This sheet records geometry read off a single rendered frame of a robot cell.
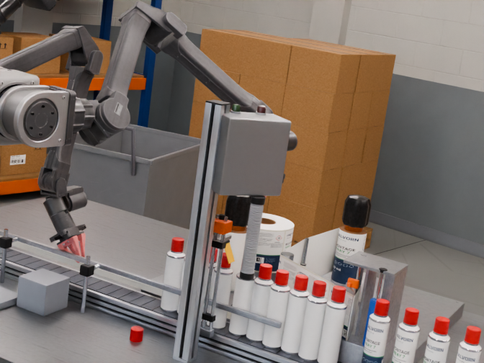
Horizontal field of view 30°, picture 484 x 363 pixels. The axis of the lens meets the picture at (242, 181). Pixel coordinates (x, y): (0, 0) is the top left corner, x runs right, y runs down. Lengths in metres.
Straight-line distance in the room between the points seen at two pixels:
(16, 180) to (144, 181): 1.98
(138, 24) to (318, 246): 0.94
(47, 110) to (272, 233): 1.15
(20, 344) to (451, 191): 5.02
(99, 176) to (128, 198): 0.20
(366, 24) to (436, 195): 1.46
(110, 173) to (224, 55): 1.63
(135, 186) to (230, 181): 2.65
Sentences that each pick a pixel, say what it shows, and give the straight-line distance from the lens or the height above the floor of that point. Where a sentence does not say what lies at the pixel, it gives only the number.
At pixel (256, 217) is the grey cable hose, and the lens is 2.20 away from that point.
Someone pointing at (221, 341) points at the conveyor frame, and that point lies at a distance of 2.40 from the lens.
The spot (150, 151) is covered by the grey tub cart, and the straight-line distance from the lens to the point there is 5.60.
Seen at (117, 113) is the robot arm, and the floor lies 1.46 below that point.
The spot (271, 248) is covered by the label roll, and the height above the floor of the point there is 0.96.
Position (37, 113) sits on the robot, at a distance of 1.94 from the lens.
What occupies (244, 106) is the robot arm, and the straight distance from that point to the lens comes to 2.45.
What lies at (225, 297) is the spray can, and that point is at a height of 0.97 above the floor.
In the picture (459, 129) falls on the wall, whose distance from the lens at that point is 6.91.
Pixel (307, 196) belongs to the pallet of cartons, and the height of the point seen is 0.46.
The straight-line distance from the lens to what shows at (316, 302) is 2.28.
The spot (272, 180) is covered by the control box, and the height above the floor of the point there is 1.33.
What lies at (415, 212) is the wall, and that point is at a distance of 7.14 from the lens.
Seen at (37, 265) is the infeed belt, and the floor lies 0.88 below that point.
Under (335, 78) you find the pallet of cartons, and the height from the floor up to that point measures 1.24.
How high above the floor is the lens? 1.81
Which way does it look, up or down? 13 degrees down
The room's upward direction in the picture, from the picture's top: 8 degrees clockwise
